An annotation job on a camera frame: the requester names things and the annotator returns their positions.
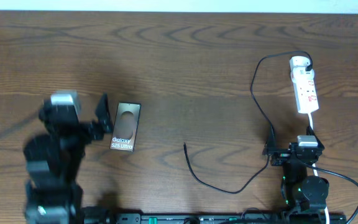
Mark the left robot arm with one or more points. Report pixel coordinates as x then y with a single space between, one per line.
53 160

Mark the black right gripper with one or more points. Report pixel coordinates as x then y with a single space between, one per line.
281 155

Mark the white USB charger adapter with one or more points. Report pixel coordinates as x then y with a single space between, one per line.
300 63

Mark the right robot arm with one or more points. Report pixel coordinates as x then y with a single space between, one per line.
303 192

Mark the black mounting rail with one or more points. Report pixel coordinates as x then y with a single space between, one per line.
249 217

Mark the white power strip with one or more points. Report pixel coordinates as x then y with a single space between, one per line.
305 91

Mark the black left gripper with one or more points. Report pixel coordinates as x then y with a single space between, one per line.
89 130

